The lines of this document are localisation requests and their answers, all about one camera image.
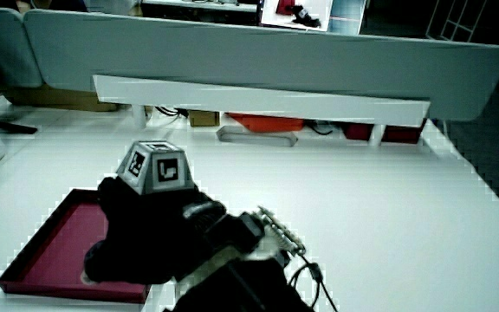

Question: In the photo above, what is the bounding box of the person's right hand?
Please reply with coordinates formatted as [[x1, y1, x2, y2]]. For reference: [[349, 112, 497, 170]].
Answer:
[[83, 139, 266, 285]]

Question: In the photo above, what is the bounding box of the red square plate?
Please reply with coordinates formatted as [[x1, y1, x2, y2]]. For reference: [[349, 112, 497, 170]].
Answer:
[[0, 187, 152, 304]]

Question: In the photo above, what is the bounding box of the person's right forearm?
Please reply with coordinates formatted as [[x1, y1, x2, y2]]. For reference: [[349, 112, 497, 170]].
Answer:
[[162, 205, 320, 312]]

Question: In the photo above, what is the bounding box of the small cardboard box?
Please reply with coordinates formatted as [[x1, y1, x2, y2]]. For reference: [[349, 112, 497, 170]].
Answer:
[[188, 110, 221, 127]]

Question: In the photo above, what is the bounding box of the orange box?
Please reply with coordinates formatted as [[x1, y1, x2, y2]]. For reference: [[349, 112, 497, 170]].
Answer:
[[226, 112, 306, 133]]

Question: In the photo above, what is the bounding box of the white desk shelf riser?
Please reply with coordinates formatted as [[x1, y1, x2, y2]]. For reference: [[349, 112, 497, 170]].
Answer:
[[92, 74, 431, 146]]

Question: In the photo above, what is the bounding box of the large cardboard box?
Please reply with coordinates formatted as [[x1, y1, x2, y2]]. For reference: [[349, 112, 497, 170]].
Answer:
[[4, 84, 119, 113]]

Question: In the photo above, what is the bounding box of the large grey divider panel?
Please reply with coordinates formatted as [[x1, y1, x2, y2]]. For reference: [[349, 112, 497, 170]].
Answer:
[[23, 9, 499, 122]]

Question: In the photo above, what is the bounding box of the small dark red box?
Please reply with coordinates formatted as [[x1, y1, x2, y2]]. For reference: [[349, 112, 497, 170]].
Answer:
[[342, 122, 374, 141]]

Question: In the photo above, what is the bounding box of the small grey divider panel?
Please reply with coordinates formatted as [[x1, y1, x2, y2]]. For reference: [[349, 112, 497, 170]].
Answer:
[[0, 6, 44, 89]]

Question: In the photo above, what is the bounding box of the wide dark red box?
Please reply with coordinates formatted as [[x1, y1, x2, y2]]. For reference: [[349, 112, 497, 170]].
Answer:
[[381, 119, 428, 145]]

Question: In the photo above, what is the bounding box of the computer monitor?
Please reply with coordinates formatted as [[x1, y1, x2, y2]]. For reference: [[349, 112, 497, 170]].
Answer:
[[258, 0, 368, 36]]

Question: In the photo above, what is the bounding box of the black cable bundle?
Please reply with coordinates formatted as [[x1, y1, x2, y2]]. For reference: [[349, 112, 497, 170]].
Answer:
[[153, 106, 189, 119]]

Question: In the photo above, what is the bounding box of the black glove cable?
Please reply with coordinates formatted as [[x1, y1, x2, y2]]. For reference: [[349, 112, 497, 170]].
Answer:
[[288, 253, 340, 312]]

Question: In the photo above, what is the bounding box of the black looped cable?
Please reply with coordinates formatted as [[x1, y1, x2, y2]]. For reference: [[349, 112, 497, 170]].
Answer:
[[305, 120, 334, 136]]

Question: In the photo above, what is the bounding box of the white wire grid rack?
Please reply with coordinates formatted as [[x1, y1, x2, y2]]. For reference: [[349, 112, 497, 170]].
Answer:
[[425, 0, 489, 43]]

